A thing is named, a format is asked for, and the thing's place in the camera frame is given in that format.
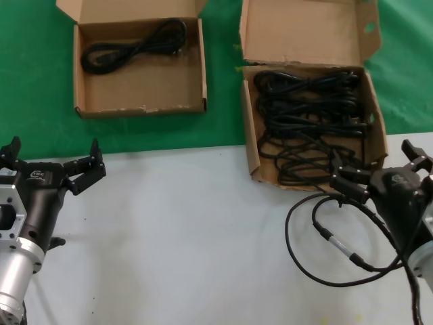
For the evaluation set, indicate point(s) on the larger open cardboard box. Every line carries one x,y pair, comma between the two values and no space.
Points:
304,34

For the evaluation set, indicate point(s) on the smaller open cardboard box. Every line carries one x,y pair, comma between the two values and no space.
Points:
142,88

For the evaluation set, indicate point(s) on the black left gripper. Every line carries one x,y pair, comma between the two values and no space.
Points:
40,203

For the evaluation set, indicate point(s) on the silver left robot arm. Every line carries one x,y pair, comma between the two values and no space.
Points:
13,271

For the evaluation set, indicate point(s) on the green table cloth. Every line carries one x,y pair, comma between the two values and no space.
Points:
34,84

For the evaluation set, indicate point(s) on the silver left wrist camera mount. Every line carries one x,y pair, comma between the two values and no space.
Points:
10,203

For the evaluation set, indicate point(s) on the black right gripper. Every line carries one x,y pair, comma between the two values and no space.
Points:
395,196

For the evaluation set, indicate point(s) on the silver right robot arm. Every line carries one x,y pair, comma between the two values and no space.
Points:
424,264

